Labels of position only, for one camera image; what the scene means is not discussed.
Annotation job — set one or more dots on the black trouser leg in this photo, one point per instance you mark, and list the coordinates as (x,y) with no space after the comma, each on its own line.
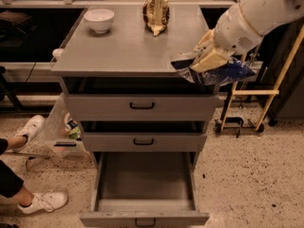
(10,183)

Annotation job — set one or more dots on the white sneaker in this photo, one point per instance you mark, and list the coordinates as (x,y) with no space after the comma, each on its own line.
(30,131)
(48,202)

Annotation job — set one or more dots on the grey drawer cabinet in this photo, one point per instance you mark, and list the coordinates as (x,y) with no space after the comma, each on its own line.
(130,60)

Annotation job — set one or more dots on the grey top drawer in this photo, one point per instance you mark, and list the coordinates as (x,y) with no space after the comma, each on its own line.
(141,107)

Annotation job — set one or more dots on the white sneaker lower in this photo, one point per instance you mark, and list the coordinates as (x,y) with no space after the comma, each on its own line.
(48,202)

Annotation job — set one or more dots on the white ceramic bowl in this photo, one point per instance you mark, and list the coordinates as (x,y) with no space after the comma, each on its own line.
(100,20)

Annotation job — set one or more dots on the blue chip bag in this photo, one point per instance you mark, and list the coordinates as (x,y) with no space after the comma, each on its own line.
(233,71)

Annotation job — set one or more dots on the white sneaker upper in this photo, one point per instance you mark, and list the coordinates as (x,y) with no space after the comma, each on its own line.
(30,131)

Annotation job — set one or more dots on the grey middle drawer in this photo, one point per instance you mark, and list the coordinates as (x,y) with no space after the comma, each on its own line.
(143,142)

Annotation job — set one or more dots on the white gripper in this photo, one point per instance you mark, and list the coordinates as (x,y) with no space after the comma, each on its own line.
(235,32)

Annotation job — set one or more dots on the brown and gold chip bag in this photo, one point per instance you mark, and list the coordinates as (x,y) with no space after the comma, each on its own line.
(156,15)

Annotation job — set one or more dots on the wooden easel frame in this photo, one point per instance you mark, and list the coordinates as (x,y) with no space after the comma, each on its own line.
(270,93)

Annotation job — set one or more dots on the clear plastic storage bin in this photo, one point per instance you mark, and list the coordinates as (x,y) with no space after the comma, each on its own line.
(61,133)

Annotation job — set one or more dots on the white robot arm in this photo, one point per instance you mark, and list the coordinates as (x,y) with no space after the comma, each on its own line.
(266,15)

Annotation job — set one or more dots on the white round knob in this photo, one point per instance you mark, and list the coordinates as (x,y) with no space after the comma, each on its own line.
(57,53)

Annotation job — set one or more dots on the grey open bottom drawer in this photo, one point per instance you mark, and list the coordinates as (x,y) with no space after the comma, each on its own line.
(144,190)

